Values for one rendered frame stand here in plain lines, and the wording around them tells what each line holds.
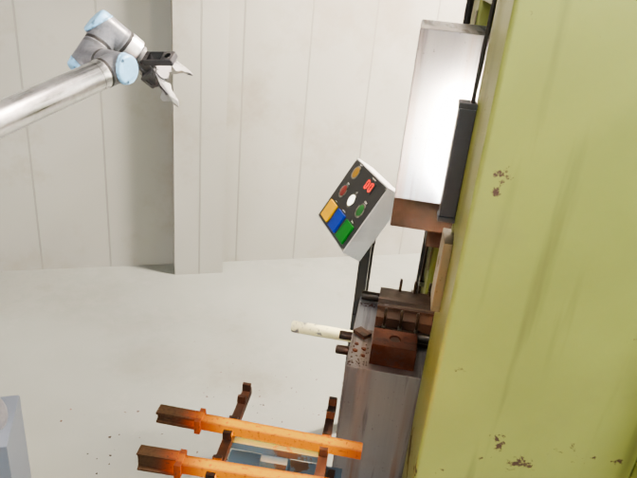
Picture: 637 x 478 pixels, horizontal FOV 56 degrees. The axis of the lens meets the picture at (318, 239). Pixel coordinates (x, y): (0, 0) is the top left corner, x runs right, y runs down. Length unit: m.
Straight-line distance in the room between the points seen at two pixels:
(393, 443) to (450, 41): 1.06
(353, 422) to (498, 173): 0.90
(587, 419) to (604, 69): 0.70
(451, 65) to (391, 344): 0.72
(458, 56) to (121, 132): 2.63
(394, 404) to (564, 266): 0.69
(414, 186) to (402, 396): 0.57
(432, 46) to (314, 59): 2.40
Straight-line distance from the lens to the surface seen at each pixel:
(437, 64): 1.42
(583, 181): 1.13
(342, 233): 2.15
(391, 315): 1.72
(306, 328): 2.27
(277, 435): 1.36
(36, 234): 4.00
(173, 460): 1.30
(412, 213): 1.56
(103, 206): 3.89
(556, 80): 1.08
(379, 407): 1.70
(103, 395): 2.99
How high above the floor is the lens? 1.87
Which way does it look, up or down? 24 degrees down
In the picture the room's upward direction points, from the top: 6 degrees clockwise
